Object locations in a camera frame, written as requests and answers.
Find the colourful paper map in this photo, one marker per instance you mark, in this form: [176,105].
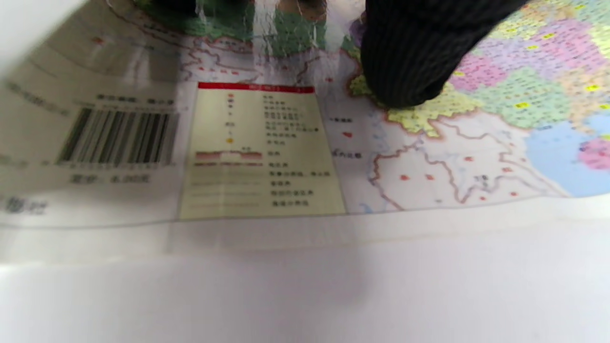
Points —
[267,152]

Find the person's left hand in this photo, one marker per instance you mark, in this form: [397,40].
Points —
[414,52]

